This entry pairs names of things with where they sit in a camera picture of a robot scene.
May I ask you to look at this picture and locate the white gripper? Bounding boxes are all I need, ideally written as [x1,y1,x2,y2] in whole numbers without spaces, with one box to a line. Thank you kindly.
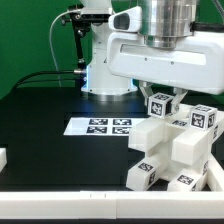
[107,5,224,114]

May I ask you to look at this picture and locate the small white tagged block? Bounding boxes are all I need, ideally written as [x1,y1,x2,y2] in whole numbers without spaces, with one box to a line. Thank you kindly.
[148,93,174,119]

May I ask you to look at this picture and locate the small tagged cube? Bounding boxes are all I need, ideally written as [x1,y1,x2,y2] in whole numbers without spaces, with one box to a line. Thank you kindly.
[189,104,217,130]

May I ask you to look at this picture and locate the white chair seat block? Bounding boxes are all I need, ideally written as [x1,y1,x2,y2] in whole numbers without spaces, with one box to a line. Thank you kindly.
[146,144,211,182]

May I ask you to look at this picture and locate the long chair side piece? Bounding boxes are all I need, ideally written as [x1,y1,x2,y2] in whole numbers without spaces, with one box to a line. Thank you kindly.
[171,109,224,167]
[128,117,188,152]

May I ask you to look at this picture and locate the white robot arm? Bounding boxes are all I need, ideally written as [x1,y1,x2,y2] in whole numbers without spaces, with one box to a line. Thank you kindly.
[80,0,224,94]

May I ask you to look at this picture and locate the white left border block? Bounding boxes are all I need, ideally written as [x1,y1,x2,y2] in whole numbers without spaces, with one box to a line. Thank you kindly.
[0,148,7,172]

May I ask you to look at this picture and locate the flat white tagged base plate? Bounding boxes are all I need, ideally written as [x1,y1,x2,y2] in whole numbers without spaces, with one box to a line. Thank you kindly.
[64,117,143,136]

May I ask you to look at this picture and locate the white right border rail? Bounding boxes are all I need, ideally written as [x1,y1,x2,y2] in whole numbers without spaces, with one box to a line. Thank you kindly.
[207,156,224,192]

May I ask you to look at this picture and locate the white border rail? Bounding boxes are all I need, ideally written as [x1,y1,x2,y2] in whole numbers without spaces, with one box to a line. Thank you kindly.
[0,191,224,219]
[207,156,224,192]

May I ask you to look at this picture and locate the grey cable on stand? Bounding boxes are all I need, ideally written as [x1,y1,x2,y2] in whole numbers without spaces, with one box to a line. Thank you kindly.
[48,9,82,88]

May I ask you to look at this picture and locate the black camera stand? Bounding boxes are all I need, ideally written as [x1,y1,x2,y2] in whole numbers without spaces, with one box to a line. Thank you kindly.
[60,4,114,91]

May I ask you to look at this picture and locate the white front border rail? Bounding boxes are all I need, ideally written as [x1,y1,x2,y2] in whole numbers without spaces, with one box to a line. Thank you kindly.
[0,191,224,219]

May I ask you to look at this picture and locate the black cables on table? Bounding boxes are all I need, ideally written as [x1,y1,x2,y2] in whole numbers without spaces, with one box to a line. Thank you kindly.
[11,69,88,93]

